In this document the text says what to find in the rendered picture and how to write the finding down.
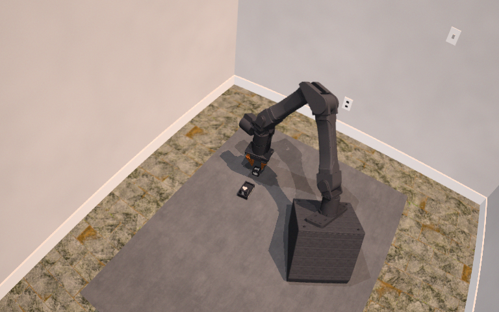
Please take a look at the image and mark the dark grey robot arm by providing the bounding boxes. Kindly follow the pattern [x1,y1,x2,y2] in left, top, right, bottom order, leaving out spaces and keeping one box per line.
[239,82,348,228]

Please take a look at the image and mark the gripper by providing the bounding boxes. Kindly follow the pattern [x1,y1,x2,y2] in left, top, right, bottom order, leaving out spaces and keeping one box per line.
[245,142,274,170]

